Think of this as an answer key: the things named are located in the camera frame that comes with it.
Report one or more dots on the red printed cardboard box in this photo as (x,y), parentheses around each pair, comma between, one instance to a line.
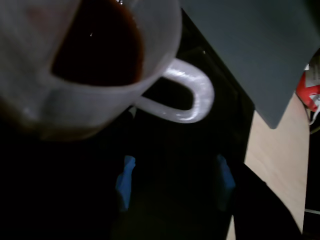
(306,90)

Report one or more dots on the grey silicone mat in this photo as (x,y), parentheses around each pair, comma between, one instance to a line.
(250,50)

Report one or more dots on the black gripper finger blue tape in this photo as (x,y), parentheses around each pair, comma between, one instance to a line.
(262,215)
(125,185)

